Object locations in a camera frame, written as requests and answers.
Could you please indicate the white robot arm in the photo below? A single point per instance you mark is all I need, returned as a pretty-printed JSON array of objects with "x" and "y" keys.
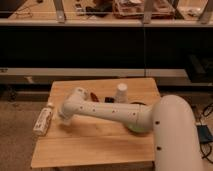
[{"x": 176, "y": 142}]

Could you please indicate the small black block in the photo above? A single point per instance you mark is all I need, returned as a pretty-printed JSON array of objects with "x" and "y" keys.
[{"x": 109, "y": 100}]

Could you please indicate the red marker pen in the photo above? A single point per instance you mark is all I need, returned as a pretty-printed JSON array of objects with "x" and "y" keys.
[{"x": 94, "y": 97}]

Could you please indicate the white paper cup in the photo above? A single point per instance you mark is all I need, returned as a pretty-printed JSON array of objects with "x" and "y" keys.
[{"x": 121, "y": 93}]

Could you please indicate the green bowl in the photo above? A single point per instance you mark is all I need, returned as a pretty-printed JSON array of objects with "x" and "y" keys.
[{"x": 136, "y": 128}]

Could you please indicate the white plastic bottle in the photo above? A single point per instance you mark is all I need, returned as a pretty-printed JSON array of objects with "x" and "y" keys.
[{"x": 43, "y": 121}]

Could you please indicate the cluttered tray on shelf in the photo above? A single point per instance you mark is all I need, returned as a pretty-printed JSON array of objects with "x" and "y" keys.
[{"x": 135, "y": 9}]

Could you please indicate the black power adapter box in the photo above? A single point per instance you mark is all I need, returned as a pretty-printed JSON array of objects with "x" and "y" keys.
[{"x": 204, "y": 134}]

